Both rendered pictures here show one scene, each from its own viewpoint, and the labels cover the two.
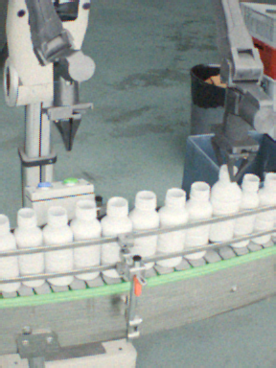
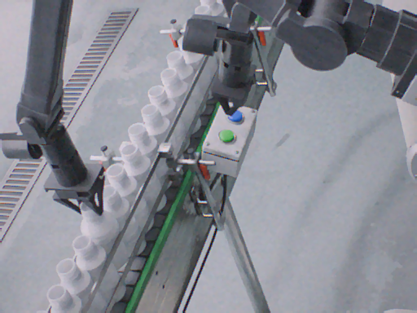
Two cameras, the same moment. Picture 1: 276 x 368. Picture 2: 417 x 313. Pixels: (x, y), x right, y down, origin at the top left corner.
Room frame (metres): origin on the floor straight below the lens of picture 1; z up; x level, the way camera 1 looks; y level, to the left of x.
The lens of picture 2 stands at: (2.22, -0.64, 2.26)
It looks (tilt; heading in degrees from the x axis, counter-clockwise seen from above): 41 degrees down; 146
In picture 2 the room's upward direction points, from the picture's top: 20 degrees counter-clockwise
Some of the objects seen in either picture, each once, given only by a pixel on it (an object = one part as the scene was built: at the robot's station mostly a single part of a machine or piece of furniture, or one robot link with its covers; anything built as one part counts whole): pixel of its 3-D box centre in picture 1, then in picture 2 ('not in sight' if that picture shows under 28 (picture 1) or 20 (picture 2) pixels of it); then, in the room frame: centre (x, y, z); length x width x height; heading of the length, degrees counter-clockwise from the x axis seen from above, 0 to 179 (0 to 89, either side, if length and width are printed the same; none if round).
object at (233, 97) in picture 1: (240, 100); (52, 143); (1.07, -0.18, 1.36); 0.07 x 0.06 x 0.07; 26
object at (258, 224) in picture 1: (265, 208); (82, 293); (1.12, -0.29, 1.08); 0.06 x 0.06 x 0.17
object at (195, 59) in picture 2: not in sight; (195, 68); (0.85, 0.31, 1.08); 0.06 x 0.06 x 0.17
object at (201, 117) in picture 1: (222, 124); not in sight; (3.23, -0.47, 0.32); 0.45 x 0.45 x 0.64
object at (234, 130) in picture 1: (236, 126); (68, 168); (1.07, -0.18, 1.30); 0.10 x 0.07 x 0.07; 25
